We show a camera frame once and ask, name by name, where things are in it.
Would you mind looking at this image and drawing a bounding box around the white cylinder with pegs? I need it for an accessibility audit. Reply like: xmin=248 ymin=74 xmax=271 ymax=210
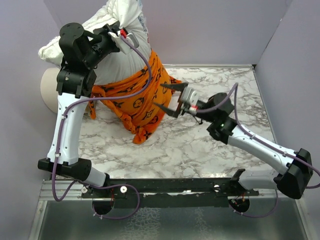
xmin=40 ymin=67 xmax=60 ymax=114

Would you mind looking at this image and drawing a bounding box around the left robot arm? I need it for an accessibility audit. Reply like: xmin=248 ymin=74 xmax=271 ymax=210
xmin=37 ymin=22 xmax=120 ymax=198

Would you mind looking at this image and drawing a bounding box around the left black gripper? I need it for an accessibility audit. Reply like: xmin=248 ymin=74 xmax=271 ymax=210
xmin=82 ymin=20 xmax=122 ymax=69

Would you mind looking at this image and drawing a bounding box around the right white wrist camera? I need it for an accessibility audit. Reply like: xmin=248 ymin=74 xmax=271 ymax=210
xmin=179 ymin=86 xmax=199 ymax=116

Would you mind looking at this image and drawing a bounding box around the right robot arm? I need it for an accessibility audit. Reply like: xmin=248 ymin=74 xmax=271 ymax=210
xmin=157 ymin=83 xmax=314 ymax=200

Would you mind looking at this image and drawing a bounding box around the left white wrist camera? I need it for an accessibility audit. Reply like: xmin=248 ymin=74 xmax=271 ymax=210
xmin=108 ymin=28 xmax=139 ymax=55

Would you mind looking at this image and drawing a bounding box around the aluminium rail frame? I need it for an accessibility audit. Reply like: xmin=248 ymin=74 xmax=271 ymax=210
xmin=39 ymin=179 xmax=288 ymax=201

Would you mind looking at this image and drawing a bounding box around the orange patterned pillowcase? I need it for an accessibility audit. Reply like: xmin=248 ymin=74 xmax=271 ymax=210
xmin=91 ymin=51 xmax=181 ymax=144

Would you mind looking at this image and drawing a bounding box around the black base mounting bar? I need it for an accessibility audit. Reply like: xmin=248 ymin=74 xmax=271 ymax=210
xmin=81 ymin=169 xmax=259 ymax=209

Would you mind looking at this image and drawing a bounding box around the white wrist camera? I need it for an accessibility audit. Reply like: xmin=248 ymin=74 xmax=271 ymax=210
xmin=179 ymin=86 xmax=199 ymax=116
xmin=108 ymin=28 xmax=139 ymax=55

